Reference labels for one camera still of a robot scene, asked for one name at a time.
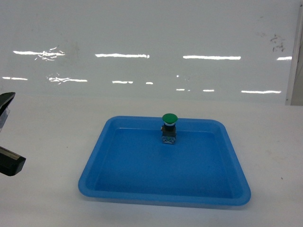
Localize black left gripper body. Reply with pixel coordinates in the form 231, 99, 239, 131
0, 147, 26, 176

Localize blue plastic tray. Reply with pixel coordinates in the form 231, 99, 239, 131
78, 116, 251, 207

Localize green mushroom push button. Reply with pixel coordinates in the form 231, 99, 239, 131
161, 113, 178, 144

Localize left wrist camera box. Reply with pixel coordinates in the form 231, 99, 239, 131
0, 92, 16, 130

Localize white board frame post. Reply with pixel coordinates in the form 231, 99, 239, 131
285, 0, 303, 105

